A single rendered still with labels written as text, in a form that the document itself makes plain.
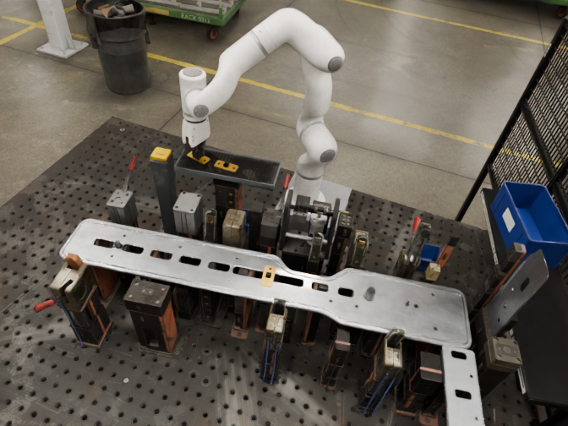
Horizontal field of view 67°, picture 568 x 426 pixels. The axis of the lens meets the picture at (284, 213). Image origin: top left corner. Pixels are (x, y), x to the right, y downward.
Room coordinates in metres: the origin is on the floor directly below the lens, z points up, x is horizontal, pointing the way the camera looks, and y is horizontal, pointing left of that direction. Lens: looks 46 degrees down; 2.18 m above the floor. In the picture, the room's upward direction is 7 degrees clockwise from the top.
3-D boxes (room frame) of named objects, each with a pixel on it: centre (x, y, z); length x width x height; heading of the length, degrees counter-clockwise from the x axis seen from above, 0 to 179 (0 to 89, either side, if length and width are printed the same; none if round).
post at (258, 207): (1.07, 0.10, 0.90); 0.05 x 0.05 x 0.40; 84
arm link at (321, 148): (1.41, -0.11, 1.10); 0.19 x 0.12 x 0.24; 25
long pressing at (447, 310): (0.84, 0.05, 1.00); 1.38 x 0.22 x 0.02; 84
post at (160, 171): (1.23, 0.48, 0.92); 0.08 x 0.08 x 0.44; 84
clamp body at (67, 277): (0.72, 0.63, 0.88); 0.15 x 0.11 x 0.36; 174
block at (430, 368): (0.60, -0.49, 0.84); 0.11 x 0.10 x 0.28; 174
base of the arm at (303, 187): (1.44, -0.09, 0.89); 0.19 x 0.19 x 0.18
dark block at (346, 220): (1.04, -0.22, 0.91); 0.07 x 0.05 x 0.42; 174
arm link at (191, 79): (1.22, 0.34, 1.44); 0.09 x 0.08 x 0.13; 24
